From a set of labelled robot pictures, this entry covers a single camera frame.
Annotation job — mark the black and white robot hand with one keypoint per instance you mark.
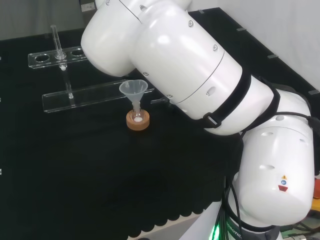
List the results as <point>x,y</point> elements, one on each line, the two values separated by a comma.
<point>160,101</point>

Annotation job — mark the clear plastic funnel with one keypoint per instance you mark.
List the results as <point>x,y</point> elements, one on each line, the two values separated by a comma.
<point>133,90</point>

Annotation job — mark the clear acrylic funnel stand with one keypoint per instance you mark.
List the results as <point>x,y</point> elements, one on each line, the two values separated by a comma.
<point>82,97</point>

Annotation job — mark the round-bottom glass flask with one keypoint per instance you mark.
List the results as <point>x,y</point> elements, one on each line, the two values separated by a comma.
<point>137,117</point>

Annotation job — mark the grey tape strip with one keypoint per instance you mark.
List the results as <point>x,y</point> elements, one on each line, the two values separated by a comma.
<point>241,29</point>
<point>314,92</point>
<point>202,11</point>
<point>272,56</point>

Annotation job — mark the black table cloth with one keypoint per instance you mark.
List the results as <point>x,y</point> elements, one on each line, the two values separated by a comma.
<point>87,175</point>

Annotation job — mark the grey wall box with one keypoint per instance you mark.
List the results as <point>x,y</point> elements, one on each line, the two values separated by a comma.
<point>88,5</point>

